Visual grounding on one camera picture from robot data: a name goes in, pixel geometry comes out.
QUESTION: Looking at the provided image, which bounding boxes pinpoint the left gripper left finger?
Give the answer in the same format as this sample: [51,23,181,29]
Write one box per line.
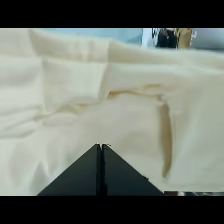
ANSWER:
[37,143,102,197]

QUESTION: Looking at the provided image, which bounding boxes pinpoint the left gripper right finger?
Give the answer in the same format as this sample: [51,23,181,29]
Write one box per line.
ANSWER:
[100,143,164,197]

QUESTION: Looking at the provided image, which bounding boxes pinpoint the cream shirt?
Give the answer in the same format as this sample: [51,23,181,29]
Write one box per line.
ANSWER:
[0,28,224,197]

